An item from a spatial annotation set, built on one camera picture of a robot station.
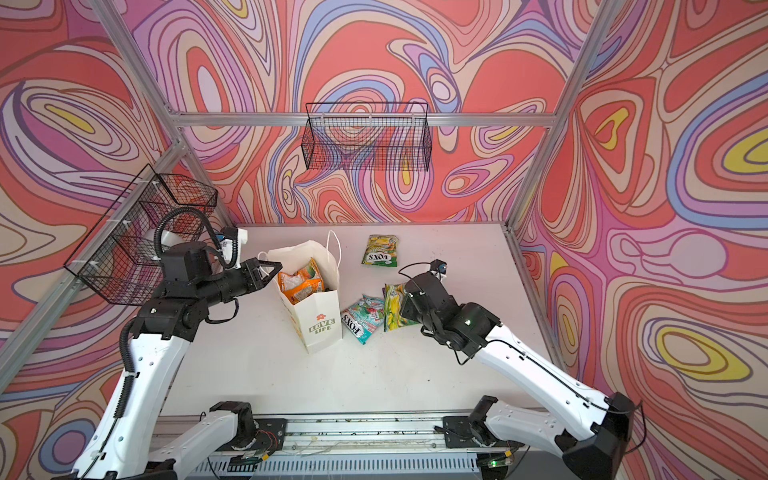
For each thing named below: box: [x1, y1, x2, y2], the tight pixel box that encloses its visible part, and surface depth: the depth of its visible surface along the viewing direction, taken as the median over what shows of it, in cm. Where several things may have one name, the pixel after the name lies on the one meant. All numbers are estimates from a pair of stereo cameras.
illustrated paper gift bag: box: [266, 230, 342, 354], surface depth 82 cm
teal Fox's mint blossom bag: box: [341, 294, 385, 345], surface depth 92 cm
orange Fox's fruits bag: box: [278, 257, 325, 305], surface depth 87 cm
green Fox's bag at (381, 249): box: [361, 234, 399, 267], surface depth 110 cm
